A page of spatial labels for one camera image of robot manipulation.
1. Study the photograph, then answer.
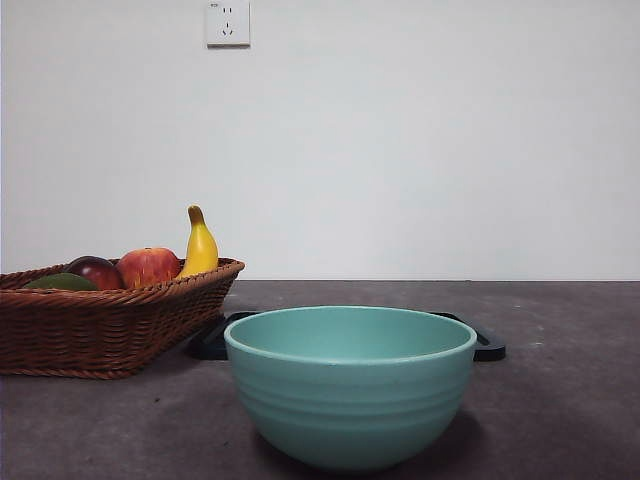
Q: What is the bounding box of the teal ribbed bowl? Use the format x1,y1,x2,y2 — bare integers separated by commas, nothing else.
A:
223,305,479,474

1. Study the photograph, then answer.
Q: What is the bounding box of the green avocado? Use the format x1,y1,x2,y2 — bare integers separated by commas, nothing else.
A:
22,272,100,292

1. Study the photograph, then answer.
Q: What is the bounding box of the yellow banana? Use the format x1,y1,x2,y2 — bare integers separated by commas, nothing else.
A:
175,204,220,280

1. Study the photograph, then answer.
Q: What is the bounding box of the black rectangular tray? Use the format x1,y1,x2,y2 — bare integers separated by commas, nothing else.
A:
187,310,507,362

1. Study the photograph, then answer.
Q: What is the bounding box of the red apple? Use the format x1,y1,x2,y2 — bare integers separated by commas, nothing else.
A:
116,246,182,290

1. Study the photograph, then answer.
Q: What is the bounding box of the dark red plum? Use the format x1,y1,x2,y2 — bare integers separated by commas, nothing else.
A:
64,255,125,291

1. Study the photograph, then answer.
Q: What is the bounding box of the brown wicker basket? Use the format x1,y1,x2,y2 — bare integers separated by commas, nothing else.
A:
0,257,246,380

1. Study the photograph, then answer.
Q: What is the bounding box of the white wall socket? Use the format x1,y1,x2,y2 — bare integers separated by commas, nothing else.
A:
206,0,252,49

